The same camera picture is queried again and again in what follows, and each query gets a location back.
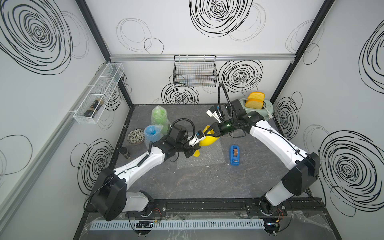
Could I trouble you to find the blue tape dispenser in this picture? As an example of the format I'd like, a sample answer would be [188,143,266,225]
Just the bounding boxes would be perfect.
[229,145,240,166]

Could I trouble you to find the mint green toaster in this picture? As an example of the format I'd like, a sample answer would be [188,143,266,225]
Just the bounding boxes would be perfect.
[240,98,274,121]

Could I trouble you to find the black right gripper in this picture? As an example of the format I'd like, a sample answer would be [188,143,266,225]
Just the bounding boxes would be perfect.
[202,118,236,138]

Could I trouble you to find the black wire wall basket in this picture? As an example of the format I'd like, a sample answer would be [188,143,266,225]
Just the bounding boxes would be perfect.
[173,60,218,88]

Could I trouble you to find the dark item in shelf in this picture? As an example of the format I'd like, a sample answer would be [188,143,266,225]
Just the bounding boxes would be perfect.
[83,99,104,118]

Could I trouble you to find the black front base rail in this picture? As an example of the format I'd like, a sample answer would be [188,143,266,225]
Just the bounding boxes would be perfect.
[126,197,326,218]

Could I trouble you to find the white slotted cable duct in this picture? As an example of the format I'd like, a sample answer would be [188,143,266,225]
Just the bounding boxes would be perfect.
[90,219,265,231]

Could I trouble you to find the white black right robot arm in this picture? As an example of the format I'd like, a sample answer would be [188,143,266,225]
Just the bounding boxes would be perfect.
[204,100,320,216]

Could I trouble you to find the yellow toast slice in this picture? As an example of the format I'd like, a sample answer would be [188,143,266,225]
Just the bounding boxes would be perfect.
[247,92,265,102]
[245,99,264,110]

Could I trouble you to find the rear yellow toast slice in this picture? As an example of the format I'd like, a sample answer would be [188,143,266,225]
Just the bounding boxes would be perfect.
[247,92,265,102]

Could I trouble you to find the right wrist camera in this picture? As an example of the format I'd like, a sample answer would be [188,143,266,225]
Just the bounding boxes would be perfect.
[207,105,224,123]

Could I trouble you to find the small dark cylinder jar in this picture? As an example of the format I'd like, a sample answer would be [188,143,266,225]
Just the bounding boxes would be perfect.
[119,147,131,159]

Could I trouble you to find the patterned small bowl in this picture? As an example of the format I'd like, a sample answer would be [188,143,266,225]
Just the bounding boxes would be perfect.
[127,129,145,145]

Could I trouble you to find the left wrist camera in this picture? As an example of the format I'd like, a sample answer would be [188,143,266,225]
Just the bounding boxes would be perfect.
[188,131,206,147]

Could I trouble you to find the blue plastic wine glass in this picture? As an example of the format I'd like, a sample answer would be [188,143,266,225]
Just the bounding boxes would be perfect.
[145,125,163,145]

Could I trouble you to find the white wire wall shelf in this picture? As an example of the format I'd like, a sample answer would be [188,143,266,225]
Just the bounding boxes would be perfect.
[74,63,124,124]

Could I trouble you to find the front yellow toast slice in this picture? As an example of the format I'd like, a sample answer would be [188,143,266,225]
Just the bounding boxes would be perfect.
[245,99,264,110]

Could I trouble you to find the black corrugated right cable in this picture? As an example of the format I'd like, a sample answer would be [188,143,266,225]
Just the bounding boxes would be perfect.
[217,82,235,121]

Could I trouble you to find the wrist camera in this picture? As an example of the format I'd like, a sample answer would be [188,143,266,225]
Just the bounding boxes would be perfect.
[207,105,224,123]
[188,131,206,147]

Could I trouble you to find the yellow plastic wine glass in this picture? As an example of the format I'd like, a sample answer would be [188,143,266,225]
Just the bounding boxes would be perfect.
[198,126,220,147]

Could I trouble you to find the green plastic wine glass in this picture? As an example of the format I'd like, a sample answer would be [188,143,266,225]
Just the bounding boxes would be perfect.
[151,107,170,134]

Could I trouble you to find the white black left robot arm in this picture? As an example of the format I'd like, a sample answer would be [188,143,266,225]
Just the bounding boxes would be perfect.
[85,137,205,221]

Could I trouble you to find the aluminium wall rail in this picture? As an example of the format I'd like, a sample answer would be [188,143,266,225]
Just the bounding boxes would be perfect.
[110,54,296,62]

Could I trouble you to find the black corrugated left cable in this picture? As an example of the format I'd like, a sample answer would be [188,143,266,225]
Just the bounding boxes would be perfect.
[170,118,196,140]

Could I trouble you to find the black corrugated cable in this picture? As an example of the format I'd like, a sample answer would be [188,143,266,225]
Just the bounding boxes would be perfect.
[170,118,196,140]
[217,82,235,121]

